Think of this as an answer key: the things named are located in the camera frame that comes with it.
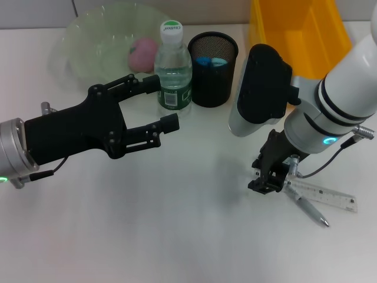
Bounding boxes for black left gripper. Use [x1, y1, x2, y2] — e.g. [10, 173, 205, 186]
[24, 74, 162, 167]

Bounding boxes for transparent plastic ruler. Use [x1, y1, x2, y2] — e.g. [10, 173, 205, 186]
[285, 179, 359, 213]

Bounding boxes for black mesh pen holder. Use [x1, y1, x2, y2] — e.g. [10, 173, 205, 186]
[187, 31, 239, 108]

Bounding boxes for clear green-label water bottle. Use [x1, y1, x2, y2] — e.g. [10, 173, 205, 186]
[153, 19, 194, 117]

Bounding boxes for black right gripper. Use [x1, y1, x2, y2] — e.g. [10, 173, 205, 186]
[247, 129, 300, 196]

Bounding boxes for blue sheathed scissors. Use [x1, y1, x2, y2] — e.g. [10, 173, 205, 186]
[194, 56, 229, 68]

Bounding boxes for pink toy peach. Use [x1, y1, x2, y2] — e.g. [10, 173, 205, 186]
[128, 37, 158, 73]

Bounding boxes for green translucent fruit bowl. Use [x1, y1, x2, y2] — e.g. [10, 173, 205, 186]
[48, 4, 166, 92]

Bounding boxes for yellow plastic bin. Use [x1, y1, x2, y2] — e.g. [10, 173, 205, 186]
[248, 0, 353, 107]

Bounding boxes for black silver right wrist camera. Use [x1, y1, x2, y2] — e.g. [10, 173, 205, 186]
[228, 43, 301, 138]

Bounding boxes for right gripper cable with plug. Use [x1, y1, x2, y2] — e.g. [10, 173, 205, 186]
[287, 125, 371, 179]

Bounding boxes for left gripper cable with plug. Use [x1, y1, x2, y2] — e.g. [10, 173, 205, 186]
[11, 101, 70, 189]

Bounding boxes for gripper cable with plug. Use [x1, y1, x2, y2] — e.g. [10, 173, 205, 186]
[287, 125, 371, 179]
[11, 101, 70, 189]

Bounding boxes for clear grey ballpoint pen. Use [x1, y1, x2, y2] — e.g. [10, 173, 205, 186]
[282, 185, 330, 228]

